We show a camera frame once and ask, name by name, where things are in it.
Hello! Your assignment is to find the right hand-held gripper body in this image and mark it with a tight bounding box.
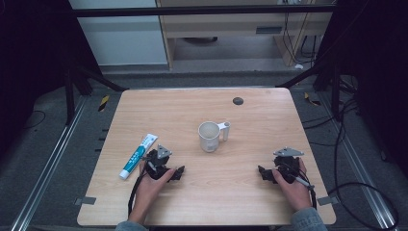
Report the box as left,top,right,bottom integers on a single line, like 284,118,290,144
272,146,305,186

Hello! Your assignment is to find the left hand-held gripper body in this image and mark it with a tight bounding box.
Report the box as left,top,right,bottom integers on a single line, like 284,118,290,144
141,144,173,181

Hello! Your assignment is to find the person's right hand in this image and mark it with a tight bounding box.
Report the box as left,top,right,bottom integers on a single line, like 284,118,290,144
271,158,314,213

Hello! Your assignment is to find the person's left hand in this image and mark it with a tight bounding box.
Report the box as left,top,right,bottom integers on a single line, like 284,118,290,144
129,160,178,223

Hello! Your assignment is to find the white and teal toothpaste tube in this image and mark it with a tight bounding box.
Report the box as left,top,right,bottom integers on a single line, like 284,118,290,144
118,133,160,180

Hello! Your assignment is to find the yellow and black floor tape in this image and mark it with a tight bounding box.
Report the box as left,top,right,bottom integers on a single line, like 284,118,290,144
97,93,111,114
303,91,322,107

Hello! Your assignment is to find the black metal stand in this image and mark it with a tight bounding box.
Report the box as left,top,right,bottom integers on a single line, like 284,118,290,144
62,62,130,127
275,62,345,123

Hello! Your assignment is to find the white cabinet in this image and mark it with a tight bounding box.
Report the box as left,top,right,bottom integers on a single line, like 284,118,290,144
68,0,169,67

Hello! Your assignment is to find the black curtain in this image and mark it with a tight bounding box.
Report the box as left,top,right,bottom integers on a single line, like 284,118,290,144
312,0,408,181
0,0,104,162

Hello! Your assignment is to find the light wooden desk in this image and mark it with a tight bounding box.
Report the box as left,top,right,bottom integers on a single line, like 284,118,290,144
155,0,336,70

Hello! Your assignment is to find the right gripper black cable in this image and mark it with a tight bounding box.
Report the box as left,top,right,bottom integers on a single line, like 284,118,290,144
296,174,319,212

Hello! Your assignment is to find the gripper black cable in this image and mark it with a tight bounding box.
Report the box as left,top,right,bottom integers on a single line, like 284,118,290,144
127,168,148,218
296,174,319,212

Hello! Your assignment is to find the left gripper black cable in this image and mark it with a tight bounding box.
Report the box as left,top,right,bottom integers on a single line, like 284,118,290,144
127,168,148,218

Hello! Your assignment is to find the white cup with handle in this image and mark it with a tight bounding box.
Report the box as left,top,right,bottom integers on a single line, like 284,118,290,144
197,120,232,154

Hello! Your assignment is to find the grey metal table bracket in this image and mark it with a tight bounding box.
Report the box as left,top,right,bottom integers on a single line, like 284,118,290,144
73,195,97,206
317,195,341,207

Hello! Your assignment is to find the aluminium floor rail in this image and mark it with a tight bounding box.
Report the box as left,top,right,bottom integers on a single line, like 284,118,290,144
9,95,89,231
316,90,397,231

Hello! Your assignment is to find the black floor cable loop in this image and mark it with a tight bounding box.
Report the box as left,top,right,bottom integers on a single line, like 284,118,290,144
326,95,400,231

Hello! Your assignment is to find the thin black floor cable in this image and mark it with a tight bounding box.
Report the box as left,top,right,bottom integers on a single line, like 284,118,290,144
22,110,47,131

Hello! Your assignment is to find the black horizontal frame bar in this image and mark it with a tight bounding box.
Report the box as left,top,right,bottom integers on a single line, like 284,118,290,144
70,4,337,18

